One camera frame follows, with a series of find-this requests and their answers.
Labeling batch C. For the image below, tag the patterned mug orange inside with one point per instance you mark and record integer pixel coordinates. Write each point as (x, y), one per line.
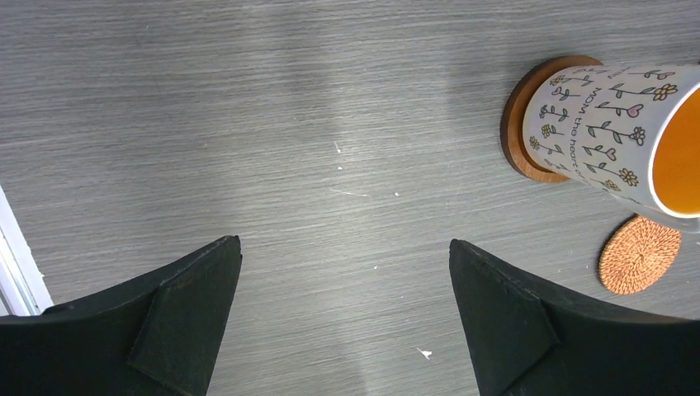
(631, 131)

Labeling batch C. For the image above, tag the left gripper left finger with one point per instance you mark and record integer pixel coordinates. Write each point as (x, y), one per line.
(156, 334)

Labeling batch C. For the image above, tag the woven coaster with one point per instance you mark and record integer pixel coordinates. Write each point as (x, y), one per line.
(637, 255)

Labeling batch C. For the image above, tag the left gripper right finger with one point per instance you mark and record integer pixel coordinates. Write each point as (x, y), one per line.
(530, 336)

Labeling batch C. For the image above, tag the ridged wooden coaster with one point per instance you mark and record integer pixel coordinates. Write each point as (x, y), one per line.
(511, 124)

